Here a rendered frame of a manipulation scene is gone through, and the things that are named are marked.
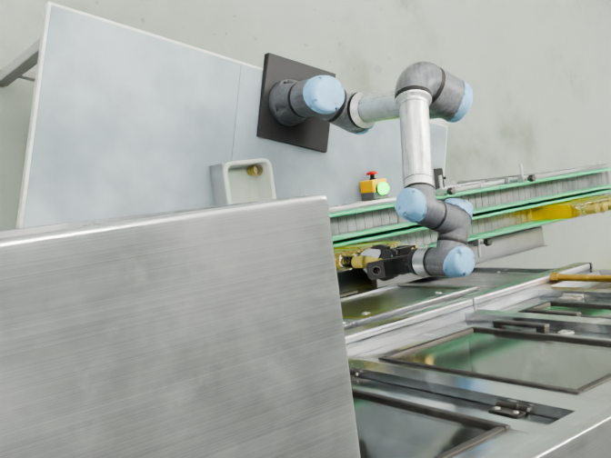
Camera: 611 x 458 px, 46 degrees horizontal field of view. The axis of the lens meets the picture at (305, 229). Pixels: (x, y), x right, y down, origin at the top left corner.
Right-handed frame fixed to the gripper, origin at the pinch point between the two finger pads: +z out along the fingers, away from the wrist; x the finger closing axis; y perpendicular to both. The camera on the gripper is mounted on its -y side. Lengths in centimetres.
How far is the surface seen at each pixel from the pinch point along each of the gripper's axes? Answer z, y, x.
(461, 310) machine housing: -21.6, 13.2, -15.3
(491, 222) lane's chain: 31, 94, -2
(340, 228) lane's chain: 30.7, 18.2, 7.5
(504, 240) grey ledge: 30, 100, -10
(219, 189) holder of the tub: 39, -20, 26
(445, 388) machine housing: -63, -39, -15
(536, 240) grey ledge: 30, 121, -14
